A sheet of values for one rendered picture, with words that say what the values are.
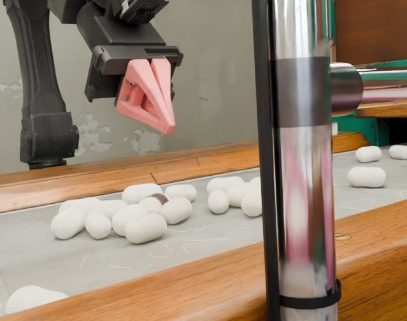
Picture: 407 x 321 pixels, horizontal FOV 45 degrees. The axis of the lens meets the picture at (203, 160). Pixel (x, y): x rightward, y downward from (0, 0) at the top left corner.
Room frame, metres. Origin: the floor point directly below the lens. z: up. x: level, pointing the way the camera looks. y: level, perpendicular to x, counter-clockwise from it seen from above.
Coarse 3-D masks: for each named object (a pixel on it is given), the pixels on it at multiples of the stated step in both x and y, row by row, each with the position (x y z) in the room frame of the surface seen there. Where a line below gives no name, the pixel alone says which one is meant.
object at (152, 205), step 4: (168, 196) 0.41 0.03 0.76; (144, 200) 0.39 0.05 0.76; (148, 200) 0.39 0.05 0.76; (152, 200) 0.39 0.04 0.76; (156, 200) 0.39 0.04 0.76; (140, 204) 0.39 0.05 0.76; (144, 204) 0.38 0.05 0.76; (148, 204) 0.38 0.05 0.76; (152, 204) 0.38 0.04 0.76; (156, 204) 0.39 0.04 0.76; (160, 204) 0.39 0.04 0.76; (148, 208) 0.38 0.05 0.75; (152, 208) 0.38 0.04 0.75; (156, 208) 0.38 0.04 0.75; (160, 208) 0.39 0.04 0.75; (148, 212) 0.38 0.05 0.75; (152, 212) 0.38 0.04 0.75; (156, 212) 0.38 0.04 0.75; (160, 212) 0.39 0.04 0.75
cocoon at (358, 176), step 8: (352, 168) 0.48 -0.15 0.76; (360, 168) 0.48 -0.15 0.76; (368, 168) 0.47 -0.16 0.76; (376, 168) 0.47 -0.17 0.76; (352, 176) 0.47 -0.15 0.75; (360, 176) 0.47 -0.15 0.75; (368, 176) 0.47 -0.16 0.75; (376, 176) 0.46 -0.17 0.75; (384, 176) 0.47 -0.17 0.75; (352, 184) 0.48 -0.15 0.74; (360, 184) 0.47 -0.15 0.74; (368, 184) 0.47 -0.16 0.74; (376, 184) 0.47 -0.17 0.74
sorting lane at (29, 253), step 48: (336, 192) 0.46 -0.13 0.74; (384, 192) 0.45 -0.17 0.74; (0, 240) 0.37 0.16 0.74; (48, 240) 0.36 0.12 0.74; (96, 240) 0.35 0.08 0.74; (192, 240) 0.34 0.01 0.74; (240, 240) 0.33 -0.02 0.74; (0, 288) 0.27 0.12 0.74; (48, 288) 0.26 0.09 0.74; (96, 288) 0.26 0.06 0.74
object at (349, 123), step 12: (336, 120) 0.85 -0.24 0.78; (348, 120) 0.83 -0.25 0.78; (360, 120) 0.81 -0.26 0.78; (372, 120) 0.79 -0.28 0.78; (384, 120) 0.80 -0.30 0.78; (396, 120) 0.84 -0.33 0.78; (372, 132) 0.79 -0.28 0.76; (384, 132) 0.79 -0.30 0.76; (396, 132) 0.84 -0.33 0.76; (372, 144) 0.79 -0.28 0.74; (384, 144) 0.79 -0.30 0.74; (396, 144) 0.81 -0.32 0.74
